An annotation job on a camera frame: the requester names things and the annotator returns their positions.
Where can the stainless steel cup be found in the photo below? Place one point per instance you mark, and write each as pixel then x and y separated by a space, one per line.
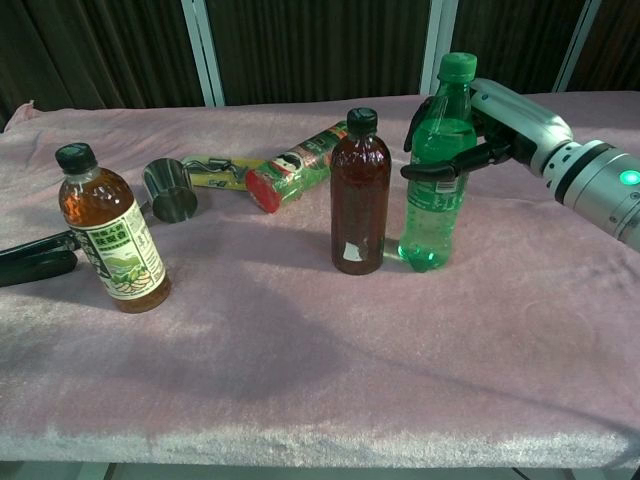
pixel 172 192

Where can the green chip can red lid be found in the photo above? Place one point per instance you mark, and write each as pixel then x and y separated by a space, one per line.
pixel 287 175

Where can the white partition post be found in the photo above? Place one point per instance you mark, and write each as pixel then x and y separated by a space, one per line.
pixel 205 50
pixel 437 35
pixel 575 45

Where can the razor in yellow package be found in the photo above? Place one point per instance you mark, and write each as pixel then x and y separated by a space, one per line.
pixel 220 175

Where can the green plastic soda bottle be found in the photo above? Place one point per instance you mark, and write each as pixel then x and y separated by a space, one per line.
pixel 435 210

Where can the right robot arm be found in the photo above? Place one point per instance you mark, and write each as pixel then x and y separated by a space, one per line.
pixel 595 185

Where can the black stapler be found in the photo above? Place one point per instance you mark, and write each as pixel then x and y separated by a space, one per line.
pixel 35 260

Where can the dark red unlabelled drink bottle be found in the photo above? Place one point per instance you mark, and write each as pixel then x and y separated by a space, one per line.
pixel 360 200

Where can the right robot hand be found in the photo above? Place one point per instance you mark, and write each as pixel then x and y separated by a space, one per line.
pixel 525 125

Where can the pink plush table cloth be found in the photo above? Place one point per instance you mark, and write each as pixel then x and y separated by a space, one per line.
pixel 320 360

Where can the amber tea bottle green-white label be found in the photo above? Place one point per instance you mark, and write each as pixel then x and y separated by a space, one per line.
pixel 100 200

